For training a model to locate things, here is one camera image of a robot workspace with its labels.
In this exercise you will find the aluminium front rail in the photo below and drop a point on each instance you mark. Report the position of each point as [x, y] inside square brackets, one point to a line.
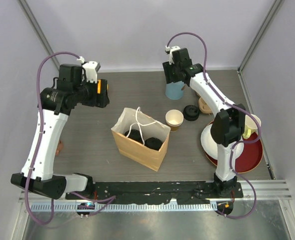
[259, 190]

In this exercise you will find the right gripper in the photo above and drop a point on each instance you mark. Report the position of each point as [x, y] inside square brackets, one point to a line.
[167, 67]

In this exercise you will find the stack of paper cups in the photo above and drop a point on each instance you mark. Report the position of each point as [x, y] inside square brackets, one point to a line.
[174, 118]

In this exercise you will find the white paper plate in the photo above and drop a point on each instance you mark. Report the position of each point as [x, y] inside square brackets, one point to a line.
[210, 146]

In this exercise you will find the black coffee cup lid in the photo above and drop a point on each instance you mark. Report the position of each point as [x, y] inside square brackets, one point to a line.
[134, 134]

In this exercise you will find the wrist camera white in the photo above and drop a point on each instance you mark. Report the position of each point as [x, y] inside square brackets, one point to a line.
[91, 69]
[170, 50]

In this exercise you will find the black lid stack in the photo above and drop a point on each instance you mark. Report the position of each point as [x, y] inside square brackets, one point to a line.
[191, 113]

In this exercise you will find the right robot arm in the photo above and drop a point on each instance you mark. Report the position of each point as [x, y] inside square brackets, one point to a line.
[229, 119]

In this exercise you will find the pink mug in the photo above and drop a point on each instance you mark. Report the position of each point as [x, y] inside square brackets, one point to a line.
[59, 147]

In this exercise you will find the cardboard cup carrier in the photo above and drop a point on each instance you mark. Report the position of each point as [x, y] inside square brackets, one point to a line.
[203, 107]

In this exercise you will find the brown paper bag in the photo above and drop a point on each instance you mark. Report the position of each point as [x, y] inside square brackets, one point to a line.
[149, 127]

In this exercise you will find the blue straw holder cup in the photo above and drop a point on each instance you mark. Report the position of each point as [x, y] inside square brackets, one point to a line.
[174, 90]

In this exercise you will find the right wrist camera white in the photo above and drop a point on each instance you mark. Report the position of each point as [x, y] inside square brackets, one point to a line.
[170, 50]

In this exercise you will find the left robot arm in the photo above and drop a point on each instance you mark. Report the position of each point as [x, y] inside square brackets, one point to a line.
[76, 84]

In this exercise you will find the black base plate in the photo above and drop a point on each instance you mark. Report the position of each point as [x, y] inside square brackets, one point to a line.
[160, 192]

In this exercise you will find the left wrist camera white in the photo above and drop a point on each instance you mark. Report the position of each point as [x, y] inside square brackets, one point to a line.
[91, 69]

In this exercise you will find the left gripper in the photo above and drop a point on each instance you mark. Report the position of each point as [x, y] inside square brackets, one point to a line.
[99, 99]

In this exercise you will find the yellow-green mug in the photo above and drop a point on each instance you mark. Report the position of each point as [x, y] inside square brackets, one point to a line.
[250, 127]

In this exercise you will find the red round tray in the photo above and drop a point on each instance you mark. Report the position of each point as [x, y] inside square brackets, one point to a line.
[249, 159]

